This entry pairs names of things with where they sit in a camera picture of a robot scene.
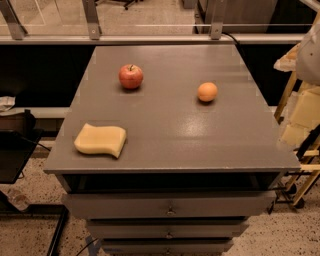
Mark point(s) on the yellow wavy sponge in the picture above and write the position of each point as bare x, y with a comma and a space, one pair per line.
100, 140

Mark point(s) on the crumpled white paper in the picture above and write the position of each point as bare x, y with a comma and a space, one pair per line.
6, 103

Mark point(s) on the red apple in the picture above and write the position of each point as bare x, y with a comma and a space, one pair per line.
130, 76

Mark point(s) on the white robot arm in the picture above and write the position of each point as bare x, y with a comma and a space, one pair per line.
308, 56

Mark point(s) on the black side table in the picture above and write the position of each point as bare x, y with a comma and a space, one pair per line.
18, 139

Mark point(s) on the grey drawer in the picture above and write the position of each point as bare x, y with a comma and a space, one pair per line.
167, 229
161, 246
167, 205

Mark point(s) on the black floor frame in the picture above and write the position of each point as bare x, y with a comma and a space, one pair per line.
36, 231

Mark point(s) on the top grey drawer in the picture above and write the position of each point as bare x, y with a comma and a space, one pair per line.
167, 205

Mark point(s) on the bottom grey drawer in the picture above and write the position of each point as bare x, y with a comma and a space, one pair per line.
161, 246

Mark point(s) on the orange fruit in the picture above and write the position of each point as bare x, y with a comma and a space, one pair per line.
207, 92

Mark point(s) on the middle grey drawer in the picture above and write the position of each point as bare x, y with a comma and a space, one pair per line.
167, 229

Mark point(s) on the metal railing with glass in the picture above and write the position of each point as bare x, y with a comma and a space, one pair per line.
82, 22

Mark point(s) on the grey drawer cabinet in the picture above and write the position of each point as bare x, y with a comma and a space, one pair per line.
175, 142

